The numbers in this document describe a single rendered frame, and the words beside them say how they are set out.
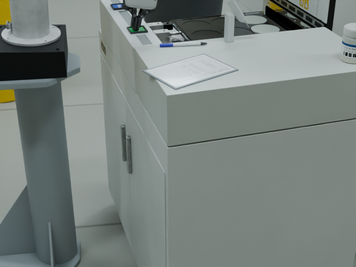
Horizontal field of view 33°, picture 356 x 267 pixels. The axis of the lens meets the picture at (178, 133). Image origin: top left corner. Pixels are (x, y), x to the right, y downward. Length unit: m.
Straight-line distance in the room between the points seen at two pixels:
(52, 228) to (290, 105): 1.11
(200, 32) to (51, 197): 0.80
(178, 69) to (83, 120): 1.92
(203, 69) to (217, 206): 0.39
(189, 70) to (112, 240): 1.13
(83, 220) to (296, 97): 1.35
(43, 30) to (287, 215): 0.96
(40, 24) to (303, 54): 0.83
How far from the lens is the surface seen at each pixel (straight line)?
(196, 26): 2.18
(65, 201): 2.31
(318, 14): 2.06
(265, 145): 1.66
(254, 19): 2.26
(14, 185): 2.99
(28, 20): 2.00
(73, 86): 3.95
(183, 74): 1.60
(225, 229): 1.77
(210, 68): 1.64
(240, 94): 1.56
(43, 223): 2.35
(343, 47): 1.74
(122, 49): 1.97
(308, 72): 1.66
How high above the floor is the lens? 1.59
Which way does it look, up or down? 29 degrees down
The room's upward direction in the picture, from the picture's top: straight up
